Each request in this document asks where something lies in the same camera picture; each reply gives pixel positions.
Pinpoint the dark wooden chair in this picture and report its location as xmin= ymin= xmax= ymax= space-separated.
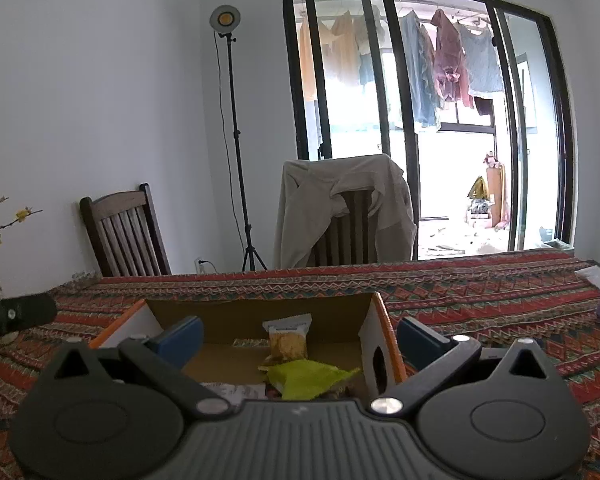
xmin=79 ymin=183 xmax=171 ymax=278

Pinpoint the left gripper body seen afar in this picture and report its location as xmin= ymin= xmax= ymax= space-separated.
xmin=0 ymin=294 xmax=57 ymax=337

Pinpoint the hanging pink garment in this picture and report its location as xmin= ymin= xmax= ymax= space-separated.
xmin=430 ymin=9 xmax=474 ymax=108

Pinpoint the green snack packet rear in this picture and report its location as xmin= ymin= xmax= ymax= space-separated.
xmin=266 ymin=360 xmax=361 ymax=401

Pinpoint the chair draped with beige jacket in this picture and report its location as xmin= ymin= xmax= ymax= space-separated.
xmin=273 ymin=154 xmax=417 ymax=269

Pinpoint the patterned red tablecloth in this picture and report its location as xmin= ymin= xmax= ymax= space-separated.
xmin=0 ymin=249 xmax=600 ymax=479

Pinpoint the yellow chips packet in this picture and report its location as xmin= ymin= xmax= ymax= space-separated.
xmin=262 ymin=313 xmax=312 ymax=366

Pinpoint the black sliding door frame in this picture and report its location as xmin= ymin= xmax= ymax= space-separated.
xmin=283 ymin=0 xmax=574 ymax=259

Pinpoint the orange cardboard box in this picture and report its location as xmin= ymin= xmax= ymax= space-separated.
xmin=90 ymin=292 xmax=406 ymax=401

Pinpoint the black light stand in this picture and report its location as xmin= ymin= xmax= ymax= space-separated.
xmin=209 ymin=4 xmax=268 ymax=272

